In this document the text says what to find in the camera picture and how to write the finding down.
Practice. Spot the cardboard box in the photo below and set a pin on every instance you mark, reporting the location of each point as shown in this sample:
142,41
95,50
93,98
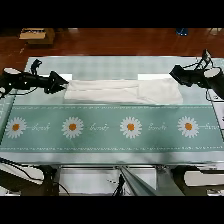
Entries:
36,36

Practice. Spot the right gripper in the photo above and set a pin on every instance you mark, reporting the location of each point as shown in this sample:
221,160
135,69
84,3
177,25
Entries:
181,76

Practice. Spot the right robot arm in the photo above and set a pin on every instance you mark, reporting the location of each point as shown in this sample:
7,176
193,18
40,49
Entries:
213,81

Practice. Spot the silver frame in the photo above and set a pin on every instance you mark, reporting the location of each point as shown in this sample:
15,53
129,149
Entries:
140,186

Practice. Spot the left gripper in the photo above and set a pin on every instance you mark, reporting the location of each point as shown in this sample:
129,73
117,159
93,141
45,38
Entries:
55,83

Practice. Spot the white shirt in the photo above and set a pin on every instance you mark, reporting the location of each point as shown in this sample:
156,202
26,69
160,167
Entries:
123,91

